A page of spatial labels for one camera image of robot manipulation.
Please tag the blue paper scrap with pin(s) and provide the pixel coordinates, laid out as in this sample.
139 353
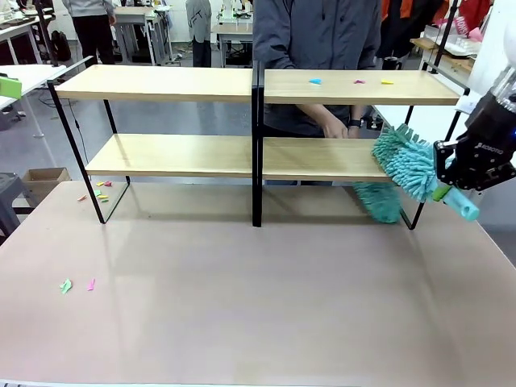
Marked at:
315 81

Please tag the cardboard box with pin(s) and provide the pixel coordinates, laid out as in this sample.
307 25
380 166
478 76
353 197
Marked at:
44 177

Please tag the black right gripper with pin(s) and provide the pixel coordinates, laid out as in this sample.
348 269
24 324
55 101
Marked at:
488 137

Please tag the black mug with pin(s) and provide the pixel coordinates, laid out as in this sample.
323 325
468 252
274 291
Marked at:
391 63

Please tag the person right forearm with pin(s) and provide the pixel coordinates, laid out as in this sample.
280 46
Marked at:
311 111

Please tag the black wrist watch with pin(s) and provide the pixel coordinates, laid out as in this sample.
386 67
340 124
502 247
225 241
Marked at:
354 122

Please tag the black stand pole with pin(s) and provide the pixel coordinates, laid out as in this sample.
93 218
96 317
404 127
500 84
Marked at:
443 36

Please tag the wood top work table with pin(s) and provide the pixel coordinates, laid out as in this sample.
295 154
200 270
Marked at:
451 50

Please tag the person in black trousers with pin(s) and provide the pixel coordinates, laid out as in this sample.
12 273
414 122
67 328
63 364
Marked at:
94 28

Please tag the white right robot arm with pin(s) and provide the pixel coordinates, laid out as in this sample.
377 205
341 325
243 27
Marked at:
498 40

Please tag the person right hand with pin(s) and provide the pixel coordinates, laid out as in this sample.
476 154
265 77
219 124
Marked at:
335 127

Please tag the wood shelf unit with scraps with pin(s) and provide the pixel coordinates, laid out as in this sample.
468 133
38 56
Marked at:
342 159

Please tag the person in grey coat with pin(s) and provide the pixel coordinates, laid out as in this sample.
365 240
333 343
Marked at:
200 28

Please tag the black backpack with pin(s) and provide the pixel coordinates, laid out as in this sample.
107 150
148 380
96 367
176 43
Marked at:
60 45

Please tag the empty wood shelf unit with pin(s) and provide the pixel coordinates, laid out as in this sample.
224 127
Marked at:
161 157

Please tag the white side table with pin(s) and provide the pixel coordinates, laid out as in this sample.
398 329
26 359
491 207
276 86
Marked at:
24 80

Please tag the orange and black jacket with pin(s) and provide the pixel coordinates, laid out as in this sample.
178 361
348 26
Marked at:
407 24

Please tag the person in grey jacket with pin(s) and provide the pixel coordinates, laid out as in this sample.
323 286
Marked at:
314 36

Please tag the grey background desk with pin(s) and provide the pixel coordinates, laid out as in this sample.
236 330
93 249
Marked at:
139 24
231 36

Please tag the teal chenille duster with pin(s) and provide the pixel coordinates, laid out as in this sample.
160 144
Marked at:
407 165

